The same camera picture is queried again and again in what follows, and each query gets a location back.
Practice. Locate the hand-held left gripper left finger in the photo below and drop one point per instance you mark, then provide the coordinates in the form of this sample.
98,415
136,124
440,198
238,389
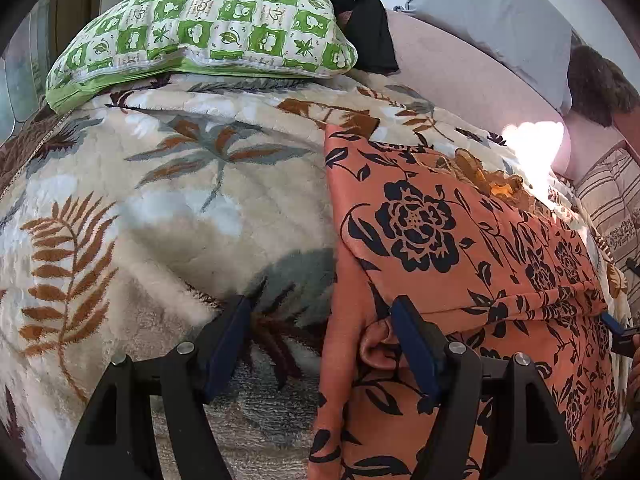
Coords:
226,352

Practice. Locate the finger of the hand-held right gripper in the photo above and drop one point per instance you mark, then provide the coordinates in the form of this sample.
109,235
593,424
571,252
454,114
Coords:
622,335
634,263

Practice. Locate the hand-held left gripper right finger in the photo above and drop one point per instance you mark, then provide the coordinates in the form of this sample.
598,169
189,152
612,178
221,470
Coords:
419,352

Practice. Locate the orange floral garment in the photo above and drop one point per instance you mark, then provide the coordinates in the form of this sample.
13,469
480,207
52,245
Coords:
425,220

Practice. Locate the cream leaf-print blanket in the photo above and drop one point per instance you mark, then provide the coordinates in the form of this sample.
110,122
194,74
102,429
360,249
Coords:
150,210

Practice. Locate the dark brown fuzzy cushion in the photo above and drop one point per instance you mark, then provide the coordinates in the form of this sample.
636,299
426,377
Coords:
595,85

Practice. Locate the pink bed sheet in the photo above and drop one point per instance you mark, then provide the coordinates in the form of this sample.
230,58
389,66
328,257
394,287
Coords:
450,60

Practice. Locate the brown plush blanket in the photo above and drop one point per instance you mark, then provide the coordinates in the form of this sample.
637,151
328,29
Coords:
25,150

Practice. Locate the grey pillow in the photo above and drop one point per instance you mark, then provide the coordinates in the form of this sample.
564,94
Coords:
490,15

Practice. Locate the black cloth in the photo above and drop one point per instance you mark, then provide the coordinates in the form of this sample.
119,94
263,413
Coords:
371,25

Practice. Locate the green checkered pillow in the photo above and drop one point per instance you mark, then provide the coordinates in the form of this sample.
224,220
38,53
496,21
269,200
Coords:
225,20

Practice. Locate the silver metal frame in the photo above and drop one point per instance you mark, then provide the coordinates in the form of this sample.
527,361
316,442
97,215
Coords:
22,75

